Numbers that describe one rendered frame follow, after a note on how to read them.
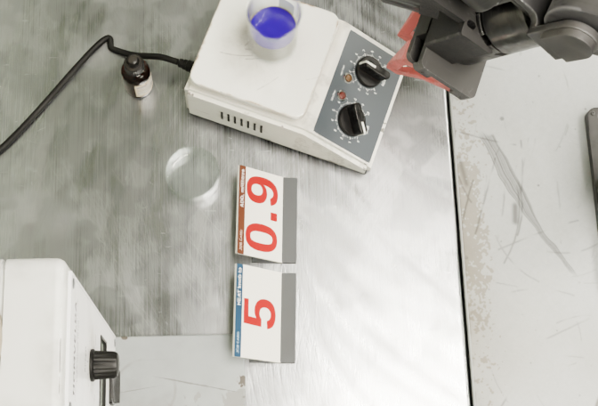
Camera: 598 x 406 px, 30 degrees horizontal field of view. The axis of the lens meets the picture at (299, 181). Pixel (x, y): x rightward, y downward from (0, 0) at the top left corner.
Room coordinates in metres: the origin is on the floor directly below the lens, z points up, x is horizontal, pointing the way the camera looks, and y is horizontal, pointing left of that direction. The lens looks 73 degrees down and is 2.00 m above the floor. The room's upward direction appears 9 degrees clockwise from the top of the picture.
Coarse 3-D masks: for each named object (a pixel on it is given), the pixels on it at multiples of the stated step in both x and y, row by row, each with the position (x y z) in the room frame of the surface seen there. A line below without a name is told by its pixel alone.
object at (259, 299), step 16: (256, 272) 0.24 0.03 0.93; (256, 288) 0.22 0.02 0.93; (272, 288) 0.23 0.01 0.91; (256, 304) 0.21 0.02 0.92; (272, 304) 0.21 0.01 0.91; (256, 320) 0.19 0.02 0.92; (272, 320) 0.20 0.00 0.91; (256, 336) 0.18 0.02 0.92; (272, 336) 0.18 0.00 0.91; (256, 352) 0.16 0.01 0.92; (272, 352) 0.17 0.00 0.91
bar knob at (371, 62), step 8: (368, 56) 0.47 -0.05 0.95; (360, 64) 0.46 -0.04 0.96; (368, 64) 0.46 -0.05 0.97; (376, 64) 0.46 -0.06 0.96; (360, 72) 0.45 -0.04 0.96; (368, 72) 0.45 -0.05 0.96; (376, 72) 0.45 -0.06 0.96; (384, 72) 0.45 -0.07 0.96; (360, 80) 0.44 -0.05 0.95; (368, 80) 0.45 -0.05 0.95; (376, 80) 0.45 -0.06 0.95
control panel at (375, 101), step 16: (352, 32) 0.49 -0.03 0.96; (352, 48) 0.47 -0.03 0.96; (368, 48) 0.48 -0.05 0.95; (352, 64) 0.46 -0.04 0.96; (384, 64) 0.47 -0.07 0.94; (336, 80) 0.44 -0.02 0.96; (352, 80) 0.44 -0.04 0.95; (384, 80) 0.46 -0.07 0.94; (336, 96) 0.42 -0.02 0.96; (352, 96) 0.43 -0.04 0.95; (368, 96) 0.43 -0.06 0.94; (384, 96) 0.44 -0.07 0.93; (320, 112) 0.40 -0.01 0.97; (336, 112) 0.40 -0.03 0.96; (368, 112) 0.42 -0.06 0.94; (384, 112) 0.42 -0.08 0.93; (320, 128) 0.38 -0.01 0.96; (336, 128) 0.39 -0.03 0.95; (368, 128) 0.40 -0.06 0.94; (336, 144) 0.37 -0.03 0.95; (352, 144) 0.38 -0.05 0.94; (368, 144) 0.38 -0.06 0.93; (368, 160) 0.37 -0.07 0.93
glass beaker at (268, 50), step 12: (252, 0) 0.46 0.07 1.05; (264, 0) 0.48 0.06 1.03; (276, 0) 0.48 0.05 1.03; (288, 0) 0.48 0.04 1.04; (300, 0) 0.47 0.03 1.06; (252, 12) 0.46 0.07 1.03; (300, 12) 0.46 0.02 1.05; (252, 24) 0.44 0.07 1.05; (252, 36) 0.44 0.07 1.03; (264, 36) 0.43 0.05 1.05; (288, 36) 0.44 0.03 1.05; (252, 48) 0.44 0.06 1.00; (264, 48) 0.43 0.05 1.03; (276, 48) 0.43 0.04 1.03; (288, 48) 0.44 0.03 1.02; (264, 60) 0.43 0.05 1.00; (276, 60) 0.43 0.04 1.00
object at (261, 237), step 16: (256, 176) 0.33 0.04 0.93; (272, 176) 0.34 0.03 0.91; (256, 192) 0.32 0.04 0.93; (272, 192) 0.32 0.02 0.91; (256, 208) 0.30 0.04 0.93; (272, 208) 0.31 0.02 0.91; (256, 224) 0.29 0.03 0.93; (272, 224) 0.29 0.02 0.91; (256, 240) 0.27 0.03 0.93; (272, 240) 0.28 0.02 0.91; (272, 256) 0.26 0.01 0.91
